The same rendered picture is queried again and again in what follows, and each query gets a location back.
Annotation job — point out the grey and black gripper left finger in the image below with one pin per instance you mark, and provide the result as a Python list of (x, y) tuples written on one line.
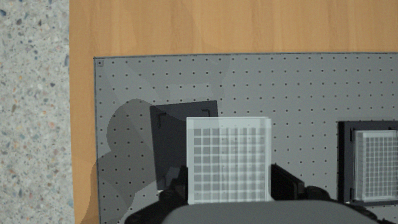
[(170, 199)]

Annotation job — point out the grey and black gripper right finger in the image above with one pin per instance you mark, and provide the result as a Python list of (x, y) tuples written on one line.
[(285, 186)]

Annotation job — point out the clear well plate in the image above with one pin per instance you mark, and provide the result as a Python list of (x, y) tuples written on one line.
[(233, 155), (375, 165)]

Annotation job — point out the grey base plate with hole grid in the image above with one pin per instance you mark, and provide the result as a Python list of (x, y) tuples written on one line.
[(305, 94)]

